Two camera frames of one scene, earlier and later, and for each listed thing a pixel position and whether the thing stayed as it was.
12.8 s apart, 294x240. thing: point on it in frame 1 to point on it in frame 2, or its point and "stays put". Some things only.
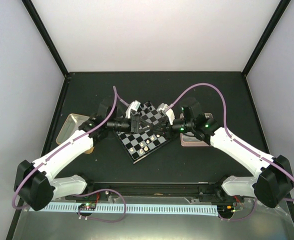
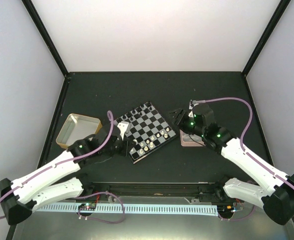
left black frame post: [47, 37] stays put
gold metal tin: [71, 124] stays put
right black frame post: [277, 14] stays put
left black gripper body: [124, 127] to [123, 151]
